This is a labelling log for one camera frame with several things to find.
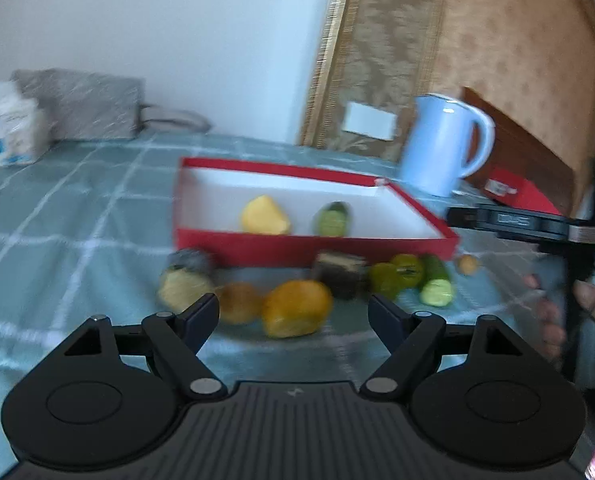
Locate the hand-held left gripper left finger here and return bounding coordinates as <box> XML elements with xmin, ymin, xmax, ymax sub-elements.
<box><xmin>64</xmin><ymin>293</ymin><xmax>227</xmax><ymax>401</ymax></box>

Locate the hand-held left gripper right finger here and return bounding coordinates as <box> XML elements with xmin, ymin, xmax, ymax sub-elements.
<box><xmin>361</xmin><ymin>295</ymin><xmax>533</xmax><ymax>401</ymax></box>

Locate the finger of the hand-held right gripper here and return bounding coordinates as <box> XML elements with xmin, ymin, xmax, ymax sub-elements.
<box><xmin>446</xmin><ymin>206</ymin><xmax>496</xmax><ymax>231</ymax></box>

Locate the green cucumber piece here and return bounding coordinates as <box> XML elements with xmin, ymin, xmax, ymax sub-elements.
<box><xmin>315</xmin><ymin>201</ymin><xmax>352</xmax><ymax>237</ymax></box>
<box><xmin>418</xmin><ymin>255</ymin><xmax>454</xmax><ymax>308</ymax></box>

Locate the red cardboard box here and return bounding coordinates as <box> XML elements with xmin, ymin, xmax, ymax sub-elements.
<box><xmin>172</xmin><ymin>156</ymin><xmax>461</xmax><ymax>269</ymax></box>

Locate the large yellow-orange fruit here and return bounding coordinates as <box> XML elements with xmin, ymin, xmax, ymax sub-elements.
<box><xmin>262</xmin><ymin>280</ymin><xmax>334</xmax><ymax>339</ymax></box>

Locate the person's right hand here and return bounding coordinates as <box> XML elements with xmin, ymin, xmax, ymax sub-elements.
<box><xmin>522</xmin><ymin>274</ymin><xmax>595</xmax><ymax>361</ymax></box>

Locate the small orange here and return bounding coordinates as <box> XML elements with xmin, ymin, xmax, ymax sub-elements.
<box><xmin>217</xmin><ymin>282</ymin><xmax>264</xmax><ymax>325</ymax></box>

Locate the red packet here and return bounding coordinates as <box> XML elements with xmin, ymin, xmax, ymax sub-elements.
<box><xmin>482</xmin><ymin>167</ymin><xmax>563</xmax><ymax>216</ymax></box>

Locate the light blue electric kettle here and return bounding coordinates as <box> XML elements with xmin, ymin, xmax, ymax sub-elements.
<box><xmin>397</xmin><ymin>94</ymin><xmax>497</xmax><ymax>198</ymax></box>

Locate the yellow starfruit piece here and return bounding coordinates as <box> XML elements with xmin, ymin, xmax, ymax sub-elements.
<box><xmin>240</xmin><ymin>195</ymin><xmax>292</xmax><ymax>236</ymax></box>

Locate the white tissue pack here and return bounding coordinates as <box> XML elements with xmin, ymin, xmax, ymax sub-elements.
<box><xmin>0</xmin><ymin>77</ymin><xmax>53</xmax><ymax>171</ymax></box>

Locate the white wall switch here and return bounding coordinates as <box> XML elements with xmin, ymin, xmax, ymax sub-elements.
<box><xmin>343</xmin><ymin>101</ymin><xmax>397</xmax><ymax>142</ymax></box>

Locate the gold wall panel frame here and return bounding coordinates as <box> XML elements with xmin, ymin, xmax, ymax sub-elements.
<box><xmin>300</xmin><ymin>0</ymin><xmax>361</xmax><ymax>148</ymax></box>

